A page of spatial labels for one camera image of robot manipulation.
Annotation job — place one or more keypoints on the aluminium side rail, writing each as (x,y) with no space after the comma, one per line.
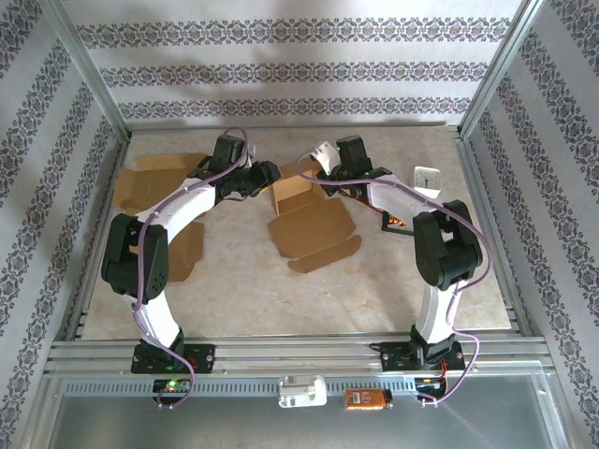
(108,196)
(481,196)

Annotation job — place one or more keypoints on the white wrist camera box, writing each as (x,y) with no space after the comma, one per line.
(324,156)
(252,153)

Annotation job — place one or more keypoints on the brown cardboard box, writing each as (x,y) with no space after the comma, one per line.
(150,184)
(313,234)

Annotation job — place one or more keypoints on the grey metal tray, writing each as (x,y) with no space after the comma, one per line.
(281,430)

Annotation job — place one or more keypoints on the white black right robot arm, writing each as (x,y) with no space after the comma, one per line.
(444,252)

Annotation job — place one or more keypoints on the aluminium frame post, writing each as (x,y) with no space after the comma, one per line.
(87,70)
(500,70)

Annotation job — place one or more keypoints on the white plastic bracket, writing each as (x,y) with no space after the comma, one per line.
(302,392)

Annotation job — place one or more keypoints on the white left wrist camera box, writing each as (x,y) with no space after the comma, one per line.
(252,153)

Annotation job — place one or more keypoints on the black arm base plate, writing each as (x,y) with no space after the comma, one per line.
(393,357)
(206,357)

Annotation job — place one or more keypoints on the white square alarm clock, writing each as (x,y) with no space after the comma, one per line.
(428,180)

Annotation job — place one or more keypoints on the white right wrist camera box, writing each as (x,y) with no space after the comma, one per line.
(324,156)

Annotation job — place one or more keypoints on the aluminium mounting rail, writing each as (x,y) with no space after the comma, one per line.
(304,351)

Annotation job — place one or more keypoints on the orange battery pack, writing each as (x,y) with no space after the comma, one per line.
(367,400)

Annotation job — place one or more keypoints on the small black controller board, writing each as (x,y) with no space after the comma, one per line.
(170,386)
(428,382)

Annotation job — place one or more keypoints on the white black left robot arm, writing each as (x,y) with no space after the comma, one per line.
(135,262)

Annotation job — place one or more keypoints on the aluminium back rail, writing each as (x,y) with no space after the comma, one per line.
(327,124)

